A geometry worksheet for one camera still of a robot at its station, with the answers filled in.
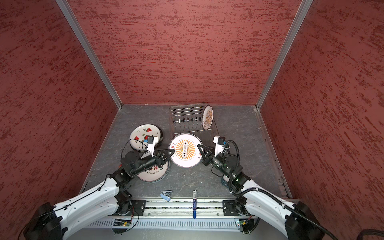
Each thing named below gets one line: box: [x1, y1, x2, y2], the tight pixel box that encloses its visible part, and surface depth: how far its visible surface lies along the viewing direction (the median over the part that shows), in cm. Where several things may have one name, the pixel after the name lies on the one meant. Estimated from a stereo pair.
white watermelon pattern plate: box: [129, 124, 162, 152], surface depth 102 cm
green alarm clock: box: [221, 177, 229, 188], surface depth 81 cm
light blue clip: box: [160, 193, 171, 202], surface depth 78 cm
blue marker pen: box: [193, 199, 197, 219], surface depth 75 cm
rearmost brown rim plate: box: [202, 105, 214, 131], surface depth 105 cm
